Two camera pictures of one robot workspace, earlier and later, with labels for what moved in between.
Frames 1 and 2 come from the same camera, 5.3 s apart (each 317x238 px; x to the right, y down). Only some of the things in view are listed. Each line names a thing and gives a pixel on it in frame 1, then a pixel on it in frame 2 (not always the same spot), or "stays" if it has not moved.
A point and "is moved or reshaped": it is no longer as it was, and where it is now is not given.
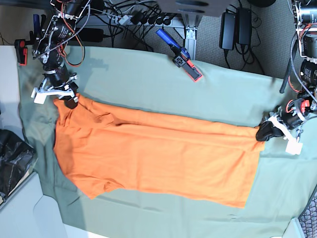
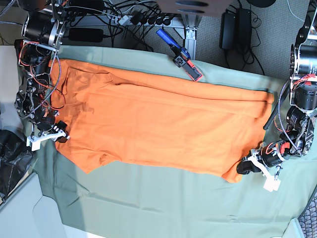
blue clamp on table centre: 182,57 stays
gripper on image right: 290,115 to 269,156
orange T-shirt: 103,149 is moved or reshaped
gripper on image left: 57,82 to 45,129
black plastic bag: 17,157 stays
